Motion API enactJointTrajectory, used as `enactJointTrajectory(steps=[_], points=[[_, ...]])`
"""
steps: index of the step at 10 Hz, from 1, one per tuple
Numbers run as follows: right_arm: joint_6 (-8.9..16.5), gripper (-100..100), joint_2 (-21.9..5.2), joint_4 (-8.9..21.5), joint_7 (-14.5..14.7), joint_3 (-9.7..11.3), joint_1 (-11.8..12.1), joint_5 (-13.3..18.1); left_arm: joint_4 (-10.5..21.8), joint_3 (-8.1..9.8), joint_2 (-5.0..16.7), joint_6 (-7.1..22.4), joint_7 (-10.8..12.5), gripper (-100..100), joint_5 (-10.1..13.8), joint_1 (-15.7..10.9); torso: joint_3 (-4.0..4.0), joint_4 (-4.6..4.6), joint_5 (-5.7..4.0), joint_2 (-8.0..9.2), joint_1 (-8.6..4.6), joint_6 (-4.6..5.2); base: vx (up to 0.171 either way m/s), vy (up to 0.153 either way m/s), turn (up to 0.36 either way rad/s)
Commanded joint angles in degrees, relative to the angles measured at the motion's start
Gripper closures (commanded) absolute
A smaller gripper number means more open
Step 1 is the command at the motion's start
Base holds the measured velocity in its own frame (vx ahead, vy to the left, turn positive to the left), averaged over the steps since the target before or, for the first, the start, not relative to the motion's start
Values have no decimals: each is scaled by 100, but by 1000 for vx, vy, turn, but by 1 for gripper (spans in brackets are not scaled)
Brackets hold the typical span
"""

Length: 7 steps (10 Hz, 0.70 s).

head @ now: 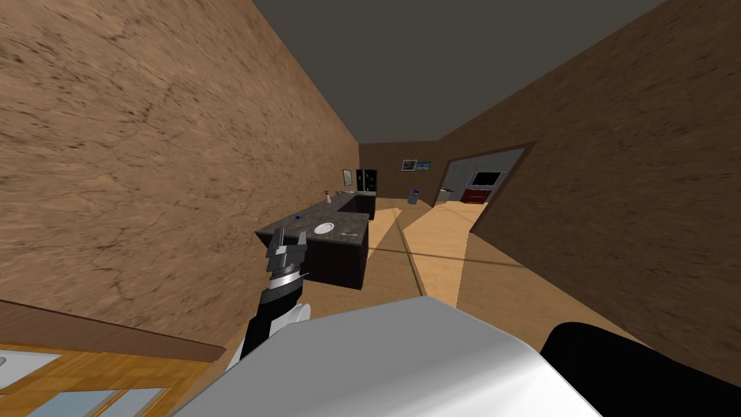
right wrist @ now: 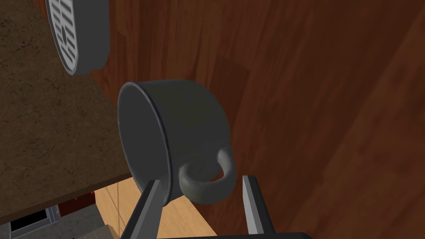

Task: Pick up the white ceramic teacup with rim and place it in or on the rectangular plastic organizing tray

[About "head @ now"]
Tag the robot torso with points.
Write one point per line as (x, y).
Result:
(405, 365)

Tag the narrow framed wall picture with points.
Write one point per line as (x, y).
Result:
(347, 177)

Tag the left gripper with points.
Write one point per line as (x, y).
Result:
(286, 256)

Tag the wooden door with glass panes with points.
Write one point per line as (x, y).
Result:
(116, 376)

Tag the red cabinet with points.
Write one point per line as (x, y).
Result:
(476, 196)

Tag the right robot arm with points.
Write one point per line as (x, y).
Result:
(637, 376)

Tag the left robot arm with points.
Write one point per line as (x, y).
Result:
(272, 313)

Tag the dark kitchen counter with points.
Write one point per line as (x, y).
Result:
(338, 255)

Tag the blue-grey waste bin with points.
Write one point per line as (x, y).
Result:
(413, 197)

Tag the blue framed wall picture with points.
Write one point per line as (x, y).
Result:
(424, 166)

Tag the black refrigerator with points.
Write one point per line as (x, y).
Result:
(367, 180)

